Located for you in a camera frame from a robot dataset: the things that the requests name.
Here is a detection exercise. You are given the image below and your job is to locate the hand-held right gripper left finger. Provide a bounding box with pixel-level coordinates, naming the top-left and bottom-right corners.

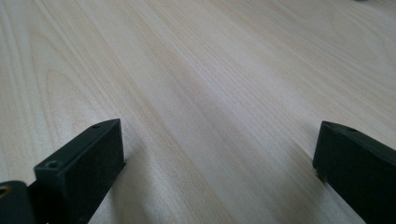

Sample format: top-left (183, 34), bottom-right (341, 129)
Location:
top-left (33, 118), bottom-right (127, 224)

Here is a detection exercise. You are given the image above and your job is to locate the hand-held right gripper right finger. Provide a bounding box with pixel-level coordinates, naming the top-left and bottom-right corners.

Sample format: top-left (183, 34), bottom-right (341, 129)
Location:
top-left (312, 120), bottom-right (396, 224)

